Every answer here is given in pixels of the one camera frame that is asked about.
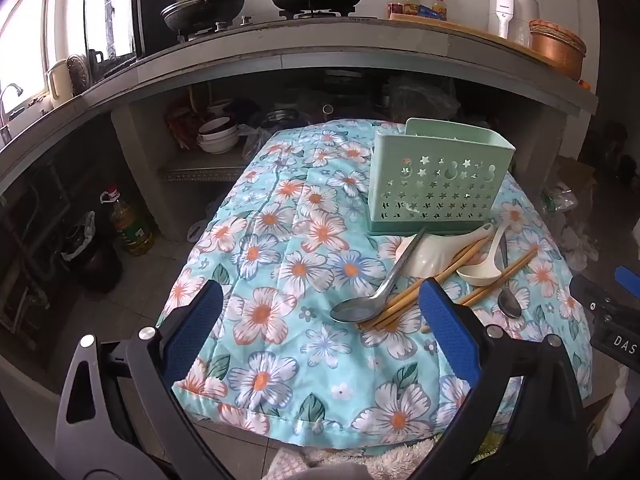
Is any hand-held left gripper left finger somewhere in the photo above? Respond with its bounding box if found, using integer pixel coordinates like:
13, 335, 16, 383
52, 279, 236, 480

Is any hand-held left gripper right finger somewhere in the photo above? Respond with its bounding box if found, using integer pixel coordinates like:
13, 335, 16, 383
419, 279, 587, 480

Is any bundle of bamboo chopsticks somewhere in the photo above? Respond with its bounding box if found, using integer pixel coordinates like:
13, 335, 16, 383
356, 235, 540, 335

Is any small metal spoon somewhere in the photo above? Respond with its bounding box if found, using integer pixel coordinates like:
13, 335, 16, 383
496, 232, 523, 319

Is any white plastic rice paddle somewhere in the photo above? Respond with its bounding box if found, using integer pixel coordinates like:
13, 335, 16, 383
395, 222, 496, 279

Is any large metal spoon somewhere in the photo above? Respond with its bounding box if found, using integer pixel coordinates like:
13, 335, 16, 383
330, 226, 428, 324

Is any green perforated utensil holder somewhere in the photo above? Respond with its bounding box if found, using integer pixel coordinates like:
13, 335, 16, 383
367, 117, 517, 237

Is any person's right hand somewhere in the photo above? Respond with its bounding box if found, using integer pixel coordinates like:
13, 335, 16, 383
595, 365, 640, 456

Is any crumpled white plastic bag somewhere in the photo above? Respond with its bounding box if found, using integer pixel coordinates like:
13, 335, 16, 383
542, 185, 601, 271

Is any floral light blue blanket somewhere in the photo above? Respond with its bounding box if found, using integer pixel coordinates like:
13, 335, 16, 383
157, 117, 596, 448

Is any black bucket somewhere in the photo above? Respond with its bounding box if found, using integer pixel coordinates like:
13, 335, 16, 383
62, 212, 124, 293

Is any cardboard box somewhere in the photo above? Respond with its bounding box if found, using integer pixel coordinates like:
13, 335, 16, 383
555, 155, 596, 197

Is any cooking oil bottle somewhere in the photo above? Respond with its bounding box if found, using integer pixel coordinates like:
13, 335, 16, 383
100, 186, 155, 257

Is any green fuzzy blanket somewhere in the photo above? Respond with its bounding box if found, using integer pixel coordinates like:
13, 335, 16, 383
470, 435, 507, 462

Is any stack of white bowls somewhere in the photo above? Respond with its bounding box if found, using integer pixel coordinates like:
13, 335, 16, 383
196, 115, 241, 155

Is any clear plastic bag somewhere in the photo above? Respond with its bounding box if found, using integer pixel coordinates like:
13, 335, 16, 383
385, 77, 461, 121

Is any copper pot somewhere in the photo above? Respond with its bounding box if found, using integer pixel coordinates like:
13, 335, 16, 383
529, 20, 587, 81

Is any cream mug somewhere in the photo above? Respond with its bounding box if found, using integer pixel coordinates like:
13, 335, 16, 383
46, 59, 73, 108

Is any metal strainer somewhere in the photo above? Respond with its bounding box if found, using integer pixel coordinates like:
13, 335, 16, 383
67, 54, 92, 96

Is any white kitchen appliance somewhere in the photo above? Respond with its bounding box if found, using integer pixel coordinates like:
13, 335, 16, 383
489, 0, 541, 48

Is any metal faucet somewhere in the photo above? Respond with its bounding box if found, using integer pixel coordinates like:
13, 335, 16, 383
0, 82, 23, 142

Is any grey concrete kitchen counter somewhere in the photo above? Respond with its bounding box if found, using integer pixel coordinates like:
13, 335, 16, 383
0, 15, 600, 196

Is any gas stove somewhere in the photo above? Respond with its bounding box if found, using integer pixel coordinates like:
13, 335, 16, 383
175, 7, 361, 41

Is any black wok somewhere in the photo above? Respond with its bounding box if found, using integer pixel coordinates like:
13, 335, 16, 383
162, 0, 246, 33

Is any bright window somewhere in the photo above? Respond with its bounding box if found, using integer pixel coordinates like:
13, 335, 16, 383
0, 0, 57, 116

